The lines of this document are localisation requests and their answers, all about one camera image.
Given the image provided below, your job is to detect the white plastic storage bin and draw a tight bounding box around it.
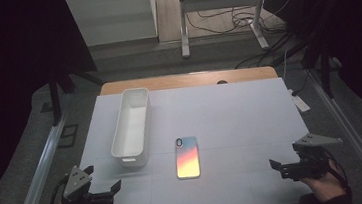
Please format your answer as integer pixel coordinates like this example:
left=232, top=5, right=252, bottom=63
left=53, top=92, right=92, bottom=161
left=105, top=86, right=158, bottom=171

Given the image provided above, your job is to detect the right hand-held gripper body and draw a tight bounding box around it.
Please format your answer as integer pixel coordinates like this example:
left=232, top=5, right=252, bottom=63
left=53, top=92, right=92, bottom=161
left=277, top=130, right=347, bottom=184

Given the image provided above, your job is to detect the gradient coloured phone case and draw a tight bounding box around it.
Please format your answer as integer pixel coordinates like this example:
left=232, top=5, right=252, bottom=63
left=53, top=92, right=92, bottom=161
left=172, top=135, right=202, bottom=181

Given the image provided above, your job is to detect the aluminium rail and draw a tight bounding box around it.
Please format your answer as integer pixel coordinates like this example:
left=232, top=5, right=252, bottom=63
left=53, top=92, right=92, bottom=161
left=0, top=113, right=76, bottom=204
left=305, top=64, right=362, bottom=204

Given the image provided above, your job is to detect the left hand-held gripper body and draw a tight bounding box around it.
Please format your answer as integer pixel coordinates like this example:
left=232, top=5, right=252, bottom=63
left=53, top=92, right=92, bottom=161
left=58, top=162, right=116, bottom=204

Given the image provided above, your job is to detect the wooden table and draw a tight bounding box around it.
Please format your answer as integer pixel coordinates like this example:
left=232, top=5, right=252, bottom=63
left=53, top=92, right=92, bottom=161
left=99, top=65, right=279, bottom=97

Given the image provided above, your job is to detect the white board table cover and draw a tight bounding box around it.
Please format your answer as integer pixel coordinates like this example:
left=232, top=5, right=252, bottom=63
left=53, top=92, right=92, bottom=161
left=64, top=75, right=318, bottom=204

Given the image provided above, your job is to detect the black metal stand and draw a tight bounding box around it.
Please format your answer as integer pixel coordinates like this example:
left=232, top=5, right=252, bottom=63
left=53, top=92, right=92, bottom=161
left=45, top=63, right=109, bottom=128
left=297, top=33, right=337, bottom=102

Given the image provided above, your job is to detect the black power strip cable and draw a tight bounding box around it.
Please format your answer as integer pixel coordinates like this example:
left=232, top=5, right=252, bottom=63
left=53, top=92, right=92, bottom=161
left=289, top=68, right=314, bottom=97

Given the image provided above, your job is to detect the right hand-held gripper cable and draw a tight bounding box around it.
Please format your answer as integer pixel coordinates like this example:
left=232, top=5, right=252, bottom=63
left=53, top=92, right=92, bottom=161
left=320, top=147, right=350, bottom=193

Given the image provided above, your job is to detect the person's right hand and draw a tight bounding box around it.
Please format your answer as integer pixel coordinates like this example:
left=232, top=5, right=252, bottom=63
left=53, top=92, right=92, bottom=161
left=298, top=159, right=349, bottom=204

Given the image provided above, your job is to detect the black floor socket frame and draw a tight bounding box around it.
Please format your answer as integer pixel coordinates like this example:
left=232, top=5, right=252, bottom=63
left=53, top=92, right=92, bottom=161
left=55, top=123, right=82, bottom=149

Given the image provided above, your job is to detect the dark curtain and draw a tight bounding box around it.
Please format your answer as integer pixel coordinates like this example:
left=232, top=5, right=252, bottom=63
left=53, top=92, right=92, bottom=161
left=0, top=0, right=110, bottom=204
left=264, top=0, right=362, bottom=147

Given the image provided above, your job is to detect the white power strip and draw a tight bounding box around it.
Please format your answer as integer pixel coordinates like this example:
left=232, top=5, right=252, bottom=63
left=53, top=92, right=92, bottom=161
left=287, top=87, right=312, bottom=115

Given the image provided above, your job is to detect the white metal desk frame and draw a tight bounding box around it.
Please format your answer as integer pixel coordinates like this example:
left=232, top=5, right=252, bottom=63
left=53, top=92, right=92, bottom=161
left=176, top=0, right=277, bottom=60

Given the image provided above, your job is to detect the tangle of black floor cables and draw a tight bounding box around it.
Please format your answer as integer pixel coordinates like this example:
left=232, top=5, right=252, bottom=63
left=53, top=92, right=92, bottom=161
left=183, top=0, right=302, bottom=75

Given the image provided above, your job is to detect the white cabinet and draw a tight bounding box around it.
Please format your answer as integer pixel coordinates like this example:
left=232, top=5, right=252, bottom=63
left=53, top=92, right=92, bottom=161
left=66, top=0, right=161, bottom=49

